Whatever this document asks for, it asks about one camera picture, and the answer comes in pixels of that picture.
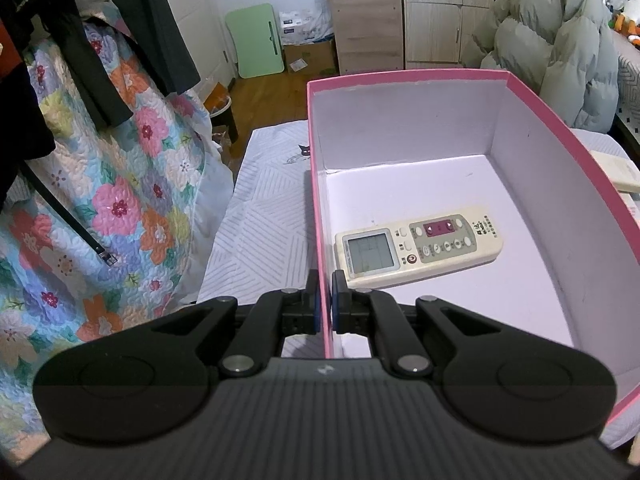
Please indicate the grey puffer jacket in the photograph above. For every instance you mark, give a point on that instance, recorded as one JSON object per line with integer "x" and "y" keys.
{"x": 545, "y": 45}

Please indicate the pink cardboard box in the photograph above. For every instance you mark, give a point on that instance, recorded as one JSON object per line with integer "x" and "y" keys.
{"x": 545, "y": 135}

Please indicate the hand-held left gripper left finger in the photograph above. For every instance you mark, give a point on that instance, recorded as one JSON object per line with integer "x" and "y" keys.
{"x": 316, "y": 305}

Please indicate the dark grey coat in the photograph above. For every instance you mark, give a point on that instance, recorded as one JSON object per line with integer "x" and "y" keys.
{"x": 160, "y": 20}

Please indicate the black jacket with white trim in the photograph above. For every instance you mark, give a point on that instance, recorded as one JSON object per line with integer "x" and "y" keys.
{"x": 20, "y": 125}

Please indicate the beige remote control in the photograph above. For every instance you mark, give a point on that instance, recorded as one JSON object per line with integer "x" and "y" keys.
{"x": 450, "y": 245}

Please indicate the brown cardboard box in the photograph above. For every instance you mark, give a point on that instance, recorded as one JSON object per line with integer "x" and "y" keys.
{"x": 310, "y": 57}

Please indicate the light wooden wardrobe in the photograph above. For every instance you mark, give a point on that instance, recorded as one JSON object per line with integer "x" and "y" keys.
{"x": 440, "y": 15}

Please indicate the stuffed toy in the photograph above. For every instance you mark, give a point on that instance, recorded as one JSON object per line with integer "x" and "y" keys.
{"x": 625, "y": 15}

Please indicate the floral quilt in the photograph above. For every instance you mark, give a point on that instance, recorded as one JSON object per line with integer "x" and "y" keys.
{"x": 120, "y": 205}

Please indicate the white door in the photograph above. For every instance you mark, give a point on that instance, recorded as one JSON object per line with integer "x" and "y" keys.
{"x": 200, "y": 10}

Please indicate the black belt with buckle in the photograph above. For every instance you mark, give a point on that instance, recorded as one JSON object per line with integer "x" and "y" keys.
{"x": 65, "y": 212}

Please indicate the black trash bin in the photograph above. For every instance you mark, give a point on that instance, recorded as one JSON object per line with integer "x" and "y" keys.
{"x": 222, "y": 110}

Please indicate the red garment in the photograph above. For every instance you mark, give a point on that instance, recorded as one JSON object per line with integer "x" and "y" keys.
{"x": 6, "y": 50}

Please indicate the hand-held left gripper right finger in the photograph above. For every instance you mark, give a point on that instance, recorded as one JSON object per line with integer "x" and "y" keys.
{"x": 336, "y": 305}

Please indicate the wooden shelf cabinet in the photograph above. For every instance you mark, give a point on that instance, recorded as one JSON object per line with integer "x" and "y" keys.
{"x": 369, "y": 30}

